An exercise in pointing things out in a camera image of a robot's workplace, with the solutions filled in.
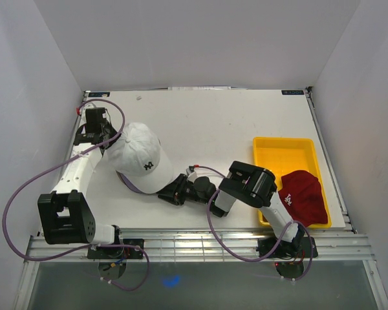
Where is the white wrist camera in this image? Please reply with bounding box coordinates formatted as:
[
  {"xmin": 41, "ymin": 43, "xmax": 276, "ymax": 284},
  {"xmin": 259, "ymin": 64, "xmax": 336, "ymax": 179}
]
[
  {"xmin": 76, "ymin": 107, "xmax": 87, "ymax": 118},
  {"xmin": 186, "ymin": 165, "xmax": 198, "ymax": 182}
]

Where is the yellow plastic tray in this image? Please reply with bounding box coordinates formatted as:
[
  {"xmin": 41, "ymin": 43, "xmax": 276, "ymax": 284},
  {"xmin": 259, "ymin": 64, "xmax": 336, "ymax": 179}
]
[{"xmin": 253, "ymin": 137, "xmax": 332, "ymax": 229}]

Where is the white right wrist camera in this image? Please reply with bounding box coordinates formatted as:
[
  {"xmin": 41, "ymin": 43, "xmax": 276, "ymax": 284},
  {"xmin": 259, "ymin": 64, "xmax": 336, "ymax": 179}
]
[{"xmin": 186, "ymin": 165, "xmax": 198, "ymax": 182}]

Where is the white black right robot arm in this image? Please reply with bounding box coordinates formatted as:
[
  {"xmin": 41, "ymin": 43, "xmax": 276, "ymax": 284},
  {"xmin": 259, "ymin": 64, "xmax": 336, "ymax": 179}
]
[{"xmin": 157, "ymin": 161, "xmax": 305, "ymax": 256}]

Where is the white baseball cap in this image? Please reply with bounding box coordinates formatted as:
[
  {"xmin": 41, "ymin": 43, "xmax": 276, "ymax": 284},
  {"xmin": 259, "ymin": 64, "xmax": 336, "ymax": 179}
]
[{"xmin": 105, "ymin": 122, "xmax": 174, "ymax": 194}]

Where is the lavender LA baseball cap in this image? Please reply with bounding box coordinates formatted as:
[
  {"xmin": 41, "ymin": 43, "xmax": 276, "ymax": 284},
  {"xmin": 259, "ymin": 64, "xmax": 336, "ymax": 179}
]
[{"xmin": 116, "ymin": 171, "xmax": 145, "ymax": 194}]

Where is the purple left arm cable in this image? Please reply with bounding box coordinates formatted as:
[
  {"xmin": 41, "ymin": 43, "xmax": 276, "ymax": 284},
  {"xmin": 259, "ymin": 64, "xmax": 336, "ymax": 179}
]
[{"xmin": 2, "ymin": 99, "xmax": 150, "ymax": 291}]

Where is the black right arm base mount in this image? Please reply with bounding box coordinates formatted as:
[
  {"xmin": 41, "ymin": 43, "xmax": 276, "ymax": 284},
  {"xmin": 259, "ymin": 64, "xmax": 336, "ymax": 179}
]
[{"xmin": 256, "ymin": 237, "xmax": 318, "ymax": 259}]

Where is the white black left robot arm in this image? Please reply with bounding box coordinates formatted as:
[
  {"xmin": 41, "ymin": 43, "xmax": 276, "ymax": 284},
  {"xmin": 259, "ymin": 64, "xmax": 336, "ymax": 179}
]
[{"xmin": 38, "ymin": 107, "xmax": 124, "ymax": 258}]

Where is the paper strip at wall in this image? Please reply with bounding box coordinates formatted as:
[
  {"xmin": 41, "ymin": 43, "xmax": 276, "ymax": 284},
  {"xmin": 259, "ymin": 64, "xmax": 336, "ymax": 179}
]
[{"xmin": 167, "ymin": 86, "xmax": 232, "ymax": 91}]

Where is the aluminium frame rail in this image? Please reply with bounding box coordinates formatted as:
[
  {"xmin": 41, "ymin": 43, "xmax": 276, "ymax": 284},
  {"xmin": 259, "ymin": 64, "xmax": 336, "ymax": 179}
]
[{"xmin": 25, "ymin": 231, "xmax": 375, "ymax": 263}]

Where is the red LA baseball cap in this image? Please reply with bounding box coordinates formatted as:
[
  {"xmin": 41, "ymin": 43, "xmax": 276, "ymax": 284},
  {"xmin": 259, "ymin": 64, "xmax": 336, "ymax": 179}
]
[{"xmin": 278, "ymin": 170, "xmax": 329, "ymax": 227}]

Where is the dark label sticker left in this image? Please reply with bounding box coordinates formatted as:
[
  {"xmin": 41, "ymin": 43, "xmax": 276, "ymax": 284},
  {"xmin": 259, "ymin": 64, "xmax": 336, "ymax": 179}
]
[{"xmin": 88, "ymin": 92, "xmax": 110, "ymax": 98}]

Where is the dark label sticker right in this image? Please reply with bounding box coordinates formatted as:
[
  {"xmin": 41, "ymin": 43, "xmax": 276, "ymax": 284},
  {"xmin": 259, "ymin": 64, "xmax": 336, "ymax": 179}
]
[{"xmin": 281, "ymin": 90, "xmax": 305, "ymax": 96}]

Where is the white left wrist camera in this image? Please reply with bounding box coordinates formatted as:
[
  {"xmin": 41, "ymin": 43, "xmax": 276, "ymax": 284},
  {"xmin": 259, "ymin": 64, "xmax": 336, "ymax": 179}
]
[{"xmin": 76, "ymin": 107, "xmax": 87, "ymax": 118}]

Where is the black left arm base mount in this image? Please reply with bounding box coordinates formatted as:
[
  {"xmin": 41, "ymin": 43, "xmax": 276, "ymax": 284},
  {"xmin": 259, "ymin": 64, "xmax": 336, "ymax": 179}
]
[{"xmin": 87, "ymin": 238, "xmax": 145, "ymax": 260}]

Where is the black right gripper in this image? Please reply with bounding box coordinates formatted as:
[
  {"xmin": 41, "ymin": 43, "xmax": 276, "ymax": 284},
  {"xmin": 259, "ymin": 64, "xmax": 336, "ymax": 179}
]
[{"xmin": 157, "ymin": 174, "xmax": 210, "ymax": 205}]

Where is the dark label sticker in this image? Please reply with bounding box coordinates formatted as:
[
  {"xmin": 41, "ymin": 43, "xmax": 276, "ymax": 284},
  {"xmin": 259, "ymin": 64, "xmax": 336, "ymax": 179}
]
[
  {"xmin": 281, "ymin": 90, "xmax": 305, "ymax": 96},
  {"xmin": 88, "ymin": 92, "xmax": 110, "ymax": 98}
]

